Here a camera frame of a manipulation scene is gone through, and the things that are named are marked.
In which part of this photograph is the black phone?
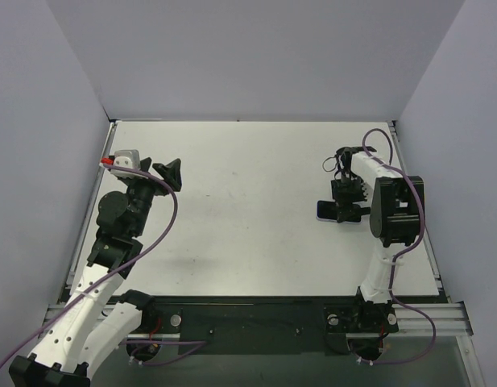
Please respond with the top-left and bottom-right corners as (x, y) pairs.
(317, 201), (370, 221)

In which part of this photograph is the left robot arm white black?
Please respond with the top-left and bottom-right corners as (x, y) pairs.
(9, 154), (182, 386)

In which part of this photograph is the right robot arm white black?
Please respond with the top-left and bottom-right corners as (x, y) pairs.
(317, 147), (425, 334)

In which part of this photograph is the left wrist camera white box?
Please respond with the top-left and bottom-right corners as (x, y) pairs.
(100, 149), (147, 179)

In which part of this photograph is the aluminium front rail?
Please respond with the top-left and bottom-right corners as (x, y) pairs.
(44, 300), (474, 338)

